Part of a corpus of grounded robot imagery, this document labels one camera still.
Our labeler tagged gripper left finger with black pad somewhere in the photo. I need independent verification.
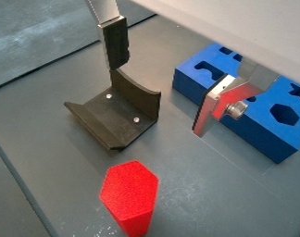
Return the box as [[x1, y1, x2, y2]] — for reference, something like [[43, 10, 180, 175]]
[[84, 0, 130, 69]]

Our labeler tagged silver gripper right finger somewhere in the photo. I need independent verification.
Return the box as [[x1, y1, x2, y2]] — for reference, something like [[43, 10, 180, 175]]
[[191, 58, 279, 136]]

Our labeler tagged red hexagon prism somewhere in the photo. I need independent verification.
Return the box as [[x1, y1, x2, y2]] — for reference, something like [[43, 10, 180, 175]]
[[99, 161, 158, 237]]

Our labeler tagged blue foam shape board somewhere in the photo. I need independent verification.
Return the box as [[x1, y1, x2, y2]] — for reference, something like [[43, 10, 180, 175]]
[[172, 43, 300, 163]]

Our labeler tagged black curved holder stand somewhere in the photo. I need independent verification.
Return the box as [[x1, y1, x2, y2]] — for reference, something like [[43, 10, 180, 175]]
[[64, 69, 160, 150]]

